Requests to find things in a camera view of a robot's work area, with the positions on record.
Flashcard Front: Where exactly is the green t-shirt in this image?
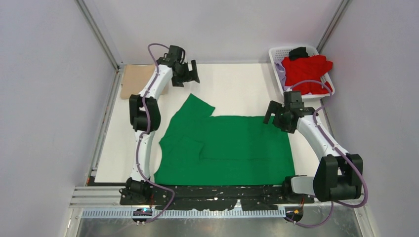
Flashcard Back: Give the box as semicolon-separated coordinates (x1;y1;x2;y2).
154;94;295;186

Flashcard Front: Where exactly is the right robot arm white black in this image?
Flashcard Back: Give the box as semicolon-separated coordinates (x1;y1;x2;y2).
263;91;364;202

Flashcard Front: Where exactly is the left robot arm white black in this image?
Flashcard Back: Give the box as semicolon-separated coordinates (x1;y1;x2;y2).
120;45;200;205

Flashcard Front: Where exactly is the lavender t-shirt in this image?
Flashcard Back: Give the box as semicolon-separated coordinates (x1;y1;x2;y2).
275;62;291;94

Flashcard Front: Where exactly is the folded beige t-shirt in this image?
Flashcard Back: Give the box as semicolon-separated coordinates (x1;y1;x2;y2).
120;65;155;100

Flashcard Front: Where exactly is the red t-shirt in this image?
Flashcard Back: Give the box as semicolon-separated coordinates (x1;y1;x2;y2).
282;55;333;95

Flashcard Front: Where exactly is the black t-shirt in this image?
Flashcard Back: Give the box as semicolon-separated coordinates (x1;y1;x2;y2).
289;47;309;61

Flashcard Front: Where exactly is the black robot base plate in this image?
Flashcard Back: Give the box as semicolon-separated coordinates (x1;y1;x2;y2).
119;181;314;211

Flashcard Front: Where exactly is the aluminium frame rail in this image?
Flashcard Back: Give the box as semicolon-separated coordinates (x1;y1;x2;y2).
69;186;369;219

